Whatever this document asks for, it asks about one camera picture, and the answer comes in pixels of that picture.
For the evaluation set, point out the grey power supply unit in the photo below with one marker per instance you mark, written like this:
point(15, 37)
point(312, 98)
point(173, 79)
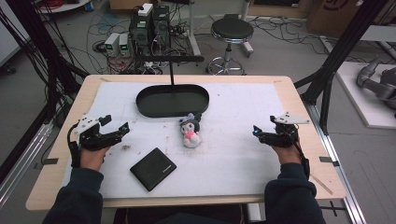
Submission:
point(112, 43)
point(124, 43)

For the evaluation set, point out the white box on computer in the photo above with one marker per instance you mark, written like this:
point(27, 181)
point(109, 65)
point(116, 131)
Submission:
point(145, 10)

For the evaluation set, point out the plush doll with pink dress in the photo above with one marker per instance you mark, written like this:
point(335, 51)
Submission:
point(190, 132)

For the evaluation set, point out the person's right hand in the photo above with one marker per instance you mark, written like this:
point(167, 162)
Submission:
point(288, 155)

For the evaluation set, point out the wooden table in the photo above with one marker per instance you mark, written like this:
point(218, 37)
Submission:
point(314, 149)

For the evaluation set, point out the white desk leg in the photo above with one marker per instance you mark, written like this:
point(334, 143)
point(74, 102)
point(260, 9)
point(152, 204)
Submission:
point(193, 31)

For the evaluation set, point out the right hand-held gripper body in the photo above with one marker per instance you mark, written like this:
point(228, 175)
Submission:
point(285, 133)

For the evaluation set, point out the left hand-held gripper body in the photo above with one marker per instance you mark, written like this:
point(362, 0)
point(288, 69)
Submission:
point(91, 138)

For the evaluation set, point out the black oval tray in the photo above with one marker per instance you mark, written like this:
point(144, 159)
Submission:
point(172, 101)

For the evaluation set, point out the black square flat case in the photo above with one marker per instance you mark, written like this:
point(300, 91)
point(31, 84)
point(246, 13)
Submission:
point(153, 169)

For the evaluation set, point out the white floor board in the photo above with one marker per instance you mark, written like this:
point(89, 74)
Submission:
point(358, 102)

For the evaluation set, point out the black round stool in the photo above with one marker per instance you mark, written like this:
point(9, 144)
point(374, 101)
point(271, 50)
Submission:
point(232, 31)

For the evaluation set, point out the white table mat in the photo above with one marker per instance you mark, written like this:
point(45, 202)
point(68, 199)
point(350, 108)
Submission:
point(230, 155)

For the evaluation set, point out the black computer tower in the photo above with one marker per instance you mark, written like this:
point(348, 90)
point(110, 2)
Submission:
point(141, 34)
point(161, 28)

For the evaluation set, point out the black tape piece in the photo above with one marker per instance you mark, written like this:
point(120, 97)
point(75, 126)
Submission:
point(327, 160)
point(49, 161)

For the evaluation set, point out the person's left hand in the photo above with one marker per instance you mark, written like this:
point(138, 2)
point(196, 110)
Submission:
point(93, 158)

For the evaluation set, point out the aluminium rail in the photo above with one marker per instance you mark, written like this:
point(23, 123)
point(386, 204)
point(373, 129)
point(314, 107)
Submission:
point(21, 168)
point(339, 174)

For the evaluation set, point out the cardboard box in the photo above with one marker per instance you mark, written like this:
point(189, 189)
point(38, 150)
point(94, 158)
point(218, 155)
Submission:
point(339, 15)

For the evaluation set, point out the black T-shaped stand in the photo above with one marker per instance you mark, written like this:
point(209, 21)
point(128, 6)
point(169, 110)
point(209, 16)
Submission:
point(171, 59)

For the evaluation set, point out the brown crumbs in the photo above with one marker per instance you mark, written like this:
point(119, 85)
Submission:
point(126, 147)

